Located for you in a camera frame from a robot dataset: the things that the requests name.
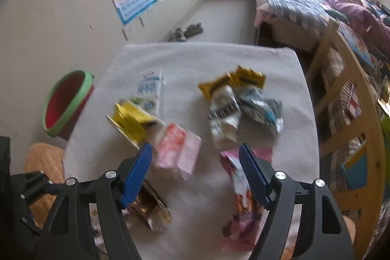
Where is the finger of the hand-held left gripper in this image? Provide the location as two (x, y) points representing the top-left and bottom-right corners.
(10, 170), (66, 206)

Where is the purple blanket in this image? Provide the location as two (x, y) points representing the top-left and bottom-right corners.
(323, 0), (390, 64)

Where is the gold and brown packet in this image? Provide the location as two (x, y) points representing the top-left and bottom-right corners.
(125, 179), (173, 232)

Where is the small yellow black wrapper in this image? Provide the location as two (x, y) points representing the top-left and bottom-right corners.
(232, 65), (266, 89)

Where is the pink drink carton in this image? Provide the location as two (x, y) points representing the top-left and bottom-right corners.
(152, 123), (202, 182)

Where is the yellow snack packet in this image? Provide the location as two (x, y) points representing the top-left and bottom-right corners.
(106, 99), (159, 147)

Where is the white towel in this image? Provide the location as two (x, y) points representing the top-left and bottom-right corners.
(62, 42), (320, 260)

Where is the pink cloth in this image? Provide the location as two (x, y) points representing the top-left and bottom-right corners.
(254, 8), (275, 27)

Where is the red and green bin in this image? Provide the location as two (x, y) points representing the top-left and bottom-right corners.
(43, 69), (96, 141)

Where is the orange fluffy rug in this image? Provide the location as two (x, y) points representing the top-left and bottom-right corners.
(24, 143), (66, 228)

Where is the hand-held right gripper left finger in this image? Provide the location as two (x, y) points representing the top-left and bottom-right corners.
(35, 143), (153, 260)

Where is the silver and blue wrapper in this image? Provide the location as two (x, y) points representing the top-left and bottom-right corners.
(238, 88), (284, 135)

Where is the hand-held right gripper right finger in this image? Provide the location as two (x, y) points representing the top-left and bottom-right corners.
(238, 143), (355, 260)

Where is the checkered quilt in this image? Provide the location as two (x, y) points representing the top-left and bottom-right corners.
(254, 0), (339, 33)

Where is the blue and white milk carton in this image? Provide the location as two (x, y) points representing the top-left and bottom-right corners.
(134, 69), (166, 123)

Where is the blue picture book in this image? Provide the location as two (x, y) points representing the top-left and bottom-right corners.
(338, 21), (377, 69)

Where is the pink snack packet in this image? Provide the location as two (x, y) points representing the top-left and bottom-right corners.
(220, 147), (273, 252)

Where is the blue box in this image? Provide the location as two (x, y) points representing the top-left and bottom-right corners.
(341, 153), (370, 191)

